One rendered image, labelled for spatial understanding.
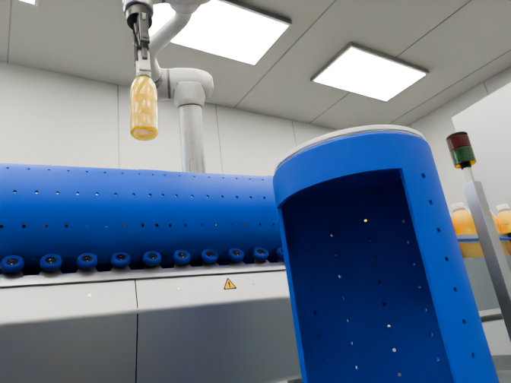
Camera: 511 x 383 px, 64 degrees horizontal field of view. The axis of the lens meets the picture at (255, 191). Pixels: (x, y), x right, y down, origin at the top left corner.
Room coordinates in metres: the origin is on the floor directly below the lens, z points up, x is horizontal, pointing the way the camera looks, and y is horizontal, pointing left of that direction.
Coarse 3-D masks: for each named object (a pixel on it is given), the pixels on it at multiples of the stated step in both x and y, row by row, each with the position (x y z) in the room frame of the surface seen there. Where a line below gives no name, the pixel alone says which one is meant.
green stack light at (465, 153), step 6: (456, 150) 1.16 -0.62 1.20; (462, 150) 1.15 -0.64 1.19; (468, 150) 1.15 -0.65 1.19; (456, 156) 1.16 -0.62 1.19; (462, 156) 1.15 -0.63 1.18; (468, 156) 1.15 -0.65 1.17; (474, 156) 1.16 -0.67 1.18; (456, 162) 1.17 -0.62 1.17; (462, 162) 1.16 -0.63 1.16; (468, 162) 1.16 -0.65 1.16; (474, 162) 1.17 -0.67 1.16; (456, 168) 1.20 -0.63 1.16
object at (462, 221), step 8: (456, 208) 1.42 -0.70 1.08; (464, 208) 1.42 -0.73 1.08; (504, 208) 1.53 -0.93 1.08; (456, 216) 1.42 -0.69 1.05; (464, 216) 1.40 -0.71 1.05; (504, 216) 1.52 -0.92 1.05; (456, 224) 1.42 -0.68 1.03; (464, 224) 1.40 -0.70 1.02; (472, 224) 1.40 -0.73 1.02; (496, 224) 1.46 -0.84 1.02; (504, 224) 1.53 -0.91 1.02; (456, 232) 1.43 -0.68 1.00; (464, 232) 1.41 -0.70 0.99; (472, 232) 1.40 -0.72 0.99; (504, 232) 1.53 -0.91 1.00
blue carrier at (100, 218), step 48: (0, 192) 0.82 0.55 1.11; (48, 192) 0.86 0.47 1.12; (96, 192) 0.91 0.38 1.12; (144, 192) 0.96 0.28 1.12; (192, 192) 1.02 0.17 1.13; (240, 192) 1.08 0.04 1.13; (0, 240) 0.84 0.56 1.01; (48, 240) 0.88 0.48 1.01; (96, 240) 0.93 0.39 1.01; (144, 240) 0.98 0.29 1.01; (192, 240) 1.04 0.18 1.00; (240, 240) 1.10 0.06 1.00
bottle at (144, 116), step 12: (132, 84) 0.92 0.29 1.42; (144, 84) 0.91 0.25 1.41; (132, 96) 0.91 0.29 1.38; (144, 96) 0.91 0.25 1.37; (156, 96) 0.94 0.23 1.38; (132, 108) 0.91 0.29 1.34; (144, 108) 0.90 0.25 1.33; (156, 108) 0.93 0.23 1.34; (132, 120) 0.91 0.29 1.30; (144, 120) 0.90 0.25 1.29; (156, 120) 0.93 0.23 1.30; (132, 132) 0.92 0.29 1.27; (144, 132) 0.93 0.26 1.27; (156, 132) 0.93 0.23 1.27
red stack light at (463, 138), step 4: (456, 136) 1.15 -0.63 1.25; (460, 136) 1.15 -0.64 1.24; (464, 136) 1.15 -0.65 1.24; (448, 140) 1.17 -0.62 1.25; (452, 140) 1.16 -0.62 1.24; (456, 140) 1.15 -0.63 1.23; (460, 140) 1.15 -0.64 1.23; (464, 140) 1.15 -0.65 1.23; (468, 140) 1.15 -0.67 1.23; (448, 144) 1.18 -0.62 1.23; (452, 144) 1.16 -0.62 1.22; (456, 144) 1.16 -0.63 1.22; (460, 144) 1.15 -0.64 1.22; (464, 144) 1.15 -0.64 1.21; (468, 144) 1.15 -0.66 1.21; (452, 148) 1.17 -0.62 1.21
